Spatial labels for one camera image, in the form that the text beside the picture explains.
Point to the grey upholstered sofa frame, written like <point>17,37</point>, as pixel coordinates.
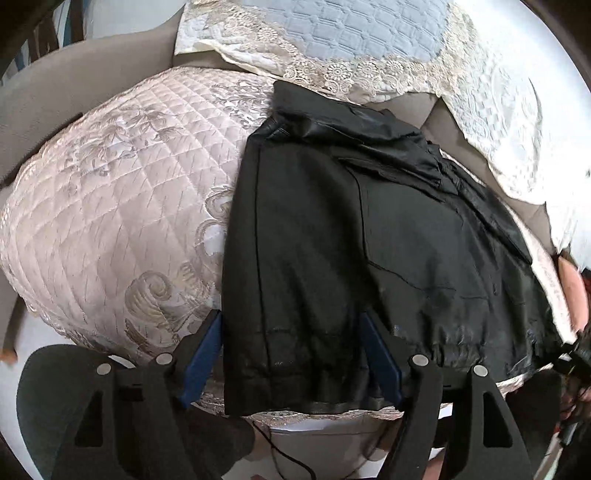
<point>69,92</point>

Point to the blue lace-trimmed cover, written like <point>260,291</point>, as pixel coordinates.
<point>361,51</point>

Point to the black leather jacket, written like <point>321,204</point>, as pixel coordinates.
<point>339,211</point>

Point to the blue striped curtain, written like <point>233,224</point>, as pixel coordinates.
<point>32,29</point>

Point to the pink quilted floral bedspread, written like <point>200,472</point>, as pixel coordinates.
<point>124,216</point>

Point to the white embossed lace cover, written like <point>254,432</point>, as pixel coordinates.
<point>533,155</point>

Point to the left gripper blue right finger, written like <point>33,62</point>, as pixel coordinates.
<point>381,362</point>

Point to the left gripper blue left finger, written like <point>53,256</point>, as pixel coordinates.
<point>197,355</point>

